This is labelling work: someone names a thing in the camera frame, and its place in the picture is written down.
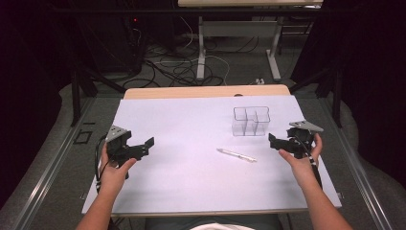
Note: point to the white table mat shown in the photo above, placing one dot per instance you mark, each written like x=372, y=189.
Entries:
x=191, y=153

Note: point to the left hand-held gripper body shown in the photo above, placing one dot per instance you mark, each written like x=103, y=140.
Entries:
x=118, y=147

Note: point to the clear plastic compartment organizer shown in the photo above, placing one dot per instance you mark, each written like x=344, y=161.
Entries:
x=251, y=121

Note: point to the person's left hand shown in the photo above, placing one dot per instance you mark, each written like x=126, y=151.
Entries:
x=114, y=176

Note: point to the white power plug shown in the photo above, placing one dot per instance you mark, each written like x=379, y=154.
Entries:
x=260, y=81

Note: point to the white-legged desk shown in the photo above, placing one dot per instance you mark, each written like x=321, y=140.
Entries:
x=239, y=28

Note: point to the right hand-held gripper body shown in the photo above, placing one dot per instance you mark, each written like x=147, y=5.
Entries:
x=300, y=139

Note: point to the white pen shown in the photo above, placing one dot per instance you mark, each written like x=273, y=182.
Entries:
x=236, y=155

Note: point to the person's clothing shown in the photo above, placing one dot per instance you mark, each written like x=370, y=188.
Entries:
x=210, y=223

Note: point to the black metal stand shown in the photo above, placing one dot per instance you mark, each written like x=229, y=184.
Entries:
x=332, y=89
x=81, y=89

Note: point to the black computer tower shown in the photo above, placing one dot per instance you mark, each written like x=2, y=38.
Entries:
x=132, y=44

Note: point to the person's right hand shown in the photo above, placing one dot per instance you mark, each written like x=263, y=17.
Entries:
x=302, y=169

